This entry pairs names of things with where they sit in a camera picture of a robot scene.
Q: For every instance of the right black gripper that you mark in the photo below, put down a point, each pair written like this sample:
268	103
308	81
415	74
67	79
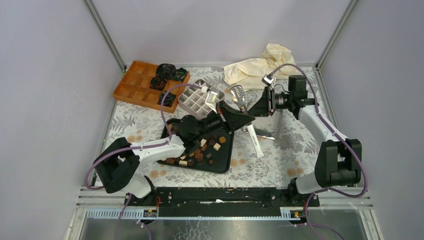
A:
266	105

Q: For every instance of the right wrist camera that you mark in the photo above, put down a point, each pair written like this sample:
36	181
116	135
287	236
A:
268	80

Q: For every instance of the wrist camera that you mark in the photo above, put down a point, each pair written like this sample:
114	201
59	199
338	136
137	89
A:
268	80
210	98

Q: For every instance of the cream cloth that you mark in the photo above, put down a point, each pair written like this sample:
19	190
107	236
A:
249	73

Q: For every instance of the metal serving tongs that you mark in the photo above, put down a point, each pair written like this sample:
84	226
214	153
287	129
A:
239	97

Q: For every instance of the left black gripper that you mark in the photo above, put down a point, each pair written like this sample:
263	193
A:
230	118

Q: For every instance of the pink grid box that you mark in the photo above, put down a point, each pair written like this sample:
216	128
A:
193	100

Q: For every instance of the black plastic tray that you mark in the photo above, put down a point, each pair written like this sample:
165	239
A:
204	158

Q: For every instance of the silver metal tray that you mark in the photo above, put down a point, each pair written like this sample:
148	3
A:
266	123

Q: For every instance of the floral table mat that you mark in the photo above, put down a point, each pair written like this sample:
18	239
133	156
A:
292	154

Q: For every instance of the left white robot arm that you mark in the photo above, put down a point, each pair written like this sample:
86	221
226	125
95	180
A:
117	165

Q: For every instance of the dark paper cup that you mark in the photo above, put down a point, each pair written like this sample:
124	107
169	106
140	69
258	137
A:
157	83
166	99
165	71
179	75

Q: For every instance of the caramel chocolate piece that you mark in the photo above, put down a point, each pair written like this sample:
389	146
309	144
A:
222	140

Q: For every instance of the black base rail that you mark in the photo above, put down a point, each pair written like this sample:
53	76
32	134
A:
245	202

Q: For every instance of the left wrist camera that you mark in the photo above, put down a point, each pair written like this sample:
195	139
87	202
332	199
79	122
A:
210	98

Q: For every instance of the white chocolate piece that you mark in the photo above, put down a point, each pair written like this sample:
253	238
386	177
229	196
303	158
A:
217	146
203	142

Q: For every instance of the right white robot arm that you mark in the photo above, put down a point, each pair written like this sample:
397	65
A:
338	159

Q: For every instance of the orange compartment box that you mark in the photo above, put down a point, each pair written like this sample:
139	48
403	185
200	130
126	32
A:
134	88

